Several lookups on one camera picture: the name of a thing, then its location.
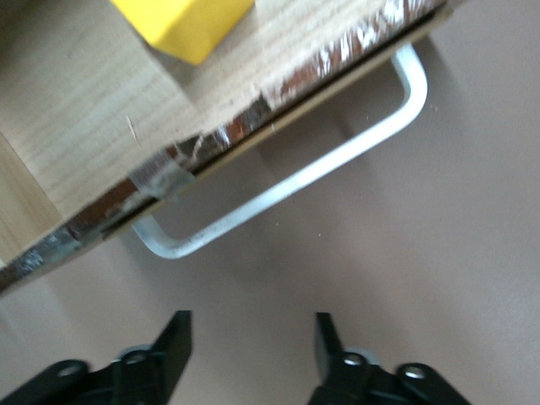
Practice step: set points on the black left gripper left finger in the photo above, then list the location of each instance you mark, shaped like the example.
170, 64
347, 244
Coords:
169, 363

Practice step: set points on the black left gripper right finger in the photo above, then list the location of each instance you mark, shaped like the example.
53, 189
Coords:
337, 379

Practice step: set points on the yellow wooden block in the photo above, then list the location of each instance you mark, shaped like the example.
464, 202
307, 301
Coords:
190, 25

